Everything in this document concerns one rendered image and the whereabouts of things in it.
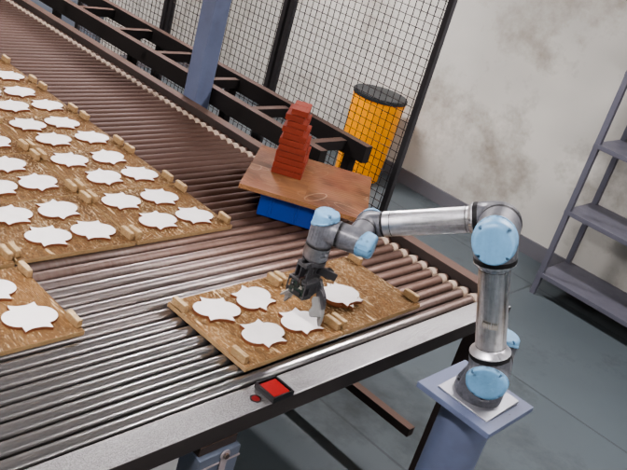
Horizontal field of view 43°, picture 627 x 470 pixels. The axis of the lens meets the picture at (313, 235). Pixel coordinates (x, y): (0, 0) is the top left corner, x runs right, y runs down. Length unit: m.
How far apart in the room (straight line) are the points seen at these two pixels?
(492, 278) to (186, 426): 0.87
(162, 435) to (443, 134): 4.92
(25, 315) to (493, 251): 1.22
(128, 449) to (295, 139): 1.64
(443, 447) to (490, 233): 0.79
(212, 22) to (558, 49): 2.85
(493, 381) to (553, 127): 3.95
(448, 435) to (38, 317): 1.25
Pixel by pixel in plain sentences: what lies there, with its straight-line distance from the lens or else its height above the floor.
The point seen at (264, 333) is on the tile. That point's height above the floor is 0.95.
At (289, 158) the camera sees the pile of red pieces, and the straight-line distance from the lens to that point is 3.19.
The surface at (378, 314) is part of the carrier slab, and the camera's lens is 2.62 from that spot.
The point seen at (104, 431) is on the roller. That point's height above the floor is 0.92.
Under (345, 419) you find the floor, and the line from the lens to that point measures 3.71.
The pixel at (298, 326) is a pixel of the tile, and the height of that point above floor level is 0.95.
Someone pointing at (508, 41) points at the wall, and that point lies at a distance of 6.24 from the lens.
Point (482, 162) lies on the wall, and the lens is 6.34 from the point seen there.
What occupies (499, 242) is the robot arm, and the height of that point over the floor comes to 1.45.
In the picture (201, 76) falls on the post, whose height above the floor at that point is 1.09.
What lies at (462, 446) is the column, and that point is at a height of 0.73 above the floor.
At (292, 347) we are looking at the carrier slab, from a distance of 2.31.
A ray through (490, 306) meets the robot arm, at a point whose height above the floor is 1.26.
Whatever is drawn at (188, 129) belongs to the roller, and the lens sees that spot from 3.83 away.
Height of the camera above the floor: 2.17
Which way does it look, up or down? 24 degrees down
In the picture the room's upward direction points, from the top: 17 degrees clockwise
